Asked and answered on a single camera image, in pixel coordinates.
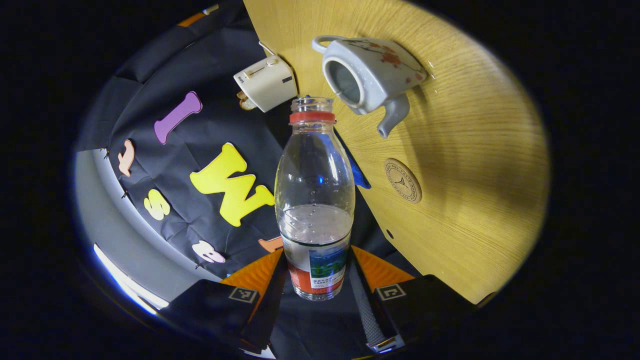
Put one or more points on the clear plastic water bottle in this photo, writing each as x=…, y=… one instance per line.
x=315, y=235

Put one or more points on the round cork coaster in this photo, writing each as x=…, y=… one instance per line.
x=402, y=181

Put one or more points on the white toaster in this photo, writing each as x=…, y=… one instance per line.
x=267, y=82

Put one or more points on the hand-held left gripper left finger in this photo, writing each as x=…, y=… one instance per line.
x=270, y=305

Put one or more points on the brown toast slice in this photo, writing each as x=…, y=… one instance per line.
x=241, y=95

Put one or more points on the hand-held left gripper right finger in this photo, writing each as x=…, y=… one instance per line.
x=365, y=305

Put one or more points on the white floral teacup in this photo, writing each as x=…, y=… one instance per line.
x=385, y=65

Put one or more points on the pale toast slice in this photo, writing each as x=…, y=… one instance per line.
x=247, y=103

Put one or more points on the blue towel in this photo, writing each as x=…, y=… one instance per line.
x=361, y=177

